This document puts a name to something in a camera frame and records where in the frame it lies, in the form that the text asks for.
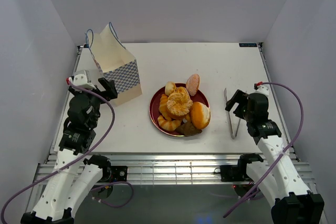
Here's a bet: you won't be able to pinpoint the dark label sticker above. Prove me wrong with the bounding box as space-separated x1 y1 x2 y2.
239 43 258 48

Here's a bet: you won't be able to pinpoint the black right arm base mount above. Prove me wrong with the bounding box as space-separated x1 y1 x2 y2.
214 165 245 182

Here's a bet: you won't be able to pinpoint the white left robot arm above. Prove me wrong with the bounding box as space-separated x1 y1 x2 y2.
21 75 118 223

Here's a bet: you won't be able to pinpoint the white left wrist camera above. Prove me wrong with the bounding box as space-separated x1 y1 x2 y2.
66 70 96 90

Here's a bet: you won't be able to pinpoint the pink sugared donut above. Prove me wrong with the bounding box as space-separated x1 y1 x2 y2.
186 74 200 97

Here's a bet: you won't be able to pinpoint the long toasted bread roll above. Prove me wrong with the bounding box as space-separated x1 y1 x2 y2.
175 87 190 100

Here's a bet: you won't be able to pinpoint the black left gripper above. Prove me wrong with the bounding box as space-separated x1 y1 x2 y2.
69 77 117 128

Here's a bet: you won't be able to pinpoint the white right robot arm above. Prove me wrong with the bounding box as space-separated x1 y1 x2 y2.
225 86 324 223

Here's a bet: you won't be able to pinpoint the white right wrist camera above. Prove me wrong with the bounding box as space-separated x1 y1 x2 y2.
254 82 269 97

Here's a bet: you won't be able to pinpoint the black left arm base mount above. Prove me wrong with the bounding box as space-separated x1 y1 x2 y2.
104 166 128 183

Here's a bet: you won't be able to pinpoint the golden croissant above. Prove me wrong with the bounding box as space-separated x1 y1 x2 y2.
159 94 173 121
157 115 182 132

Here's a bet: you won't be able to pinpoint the orange frosted ring donut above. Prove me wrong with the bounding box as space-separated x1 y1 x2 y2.
166 92 193 119

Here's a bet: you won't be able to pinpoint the small round yellow bun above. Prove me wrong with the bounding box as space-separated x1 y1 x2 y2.
165 81 176 97

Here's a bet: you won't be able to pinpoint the lower golden croissant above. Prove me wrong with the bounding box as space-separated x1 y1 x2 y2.
157 115 182 132

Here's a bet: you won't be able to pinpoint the upper golden croissant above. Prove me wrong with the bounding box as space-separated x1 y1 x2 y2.
159 94 173 121

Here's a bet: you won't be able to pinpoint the metal serving tongs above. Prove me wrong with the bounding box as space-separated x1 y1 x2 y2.
224 88 242 140

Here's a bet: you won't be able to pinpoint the brown chocolate pastry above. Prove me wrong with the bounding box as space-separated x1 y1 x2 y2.
176 122 202 136

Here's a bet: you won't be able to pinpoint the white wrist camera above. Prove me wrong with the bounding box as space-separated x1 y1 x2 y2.
254 82 269 97
66 70 96 90

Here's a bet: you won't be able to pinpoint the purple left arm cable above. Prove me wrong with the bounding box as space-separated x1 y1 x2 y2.
0 82 134 224

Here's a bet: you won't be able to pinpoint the aluminium table frame rail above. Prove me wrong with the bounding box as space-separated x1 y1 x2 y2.
31 153 316 186

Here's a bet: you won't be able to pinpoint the round orange bun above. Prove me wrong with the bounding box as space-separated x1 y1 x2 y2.
190 102 211 130

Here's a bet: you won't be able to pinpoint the blue checkered paper bag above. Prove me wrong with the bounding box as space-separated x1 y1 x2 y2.
85 23 142 106

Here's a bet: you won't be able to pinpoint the dark red round plate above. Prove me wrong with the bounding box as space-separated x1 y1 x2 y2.
149 82 211 137

